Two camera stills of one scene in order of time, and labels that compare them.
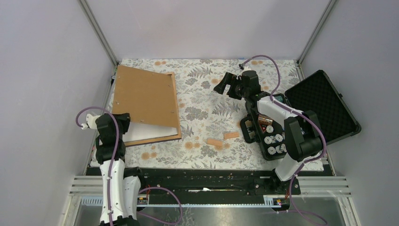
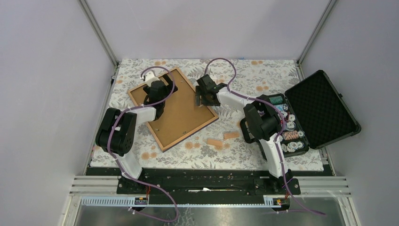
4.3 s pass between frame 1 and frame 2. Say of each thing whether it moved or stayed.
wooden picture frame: moved
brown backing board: moved
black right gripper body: moved
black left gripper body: moved
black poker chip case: stayed
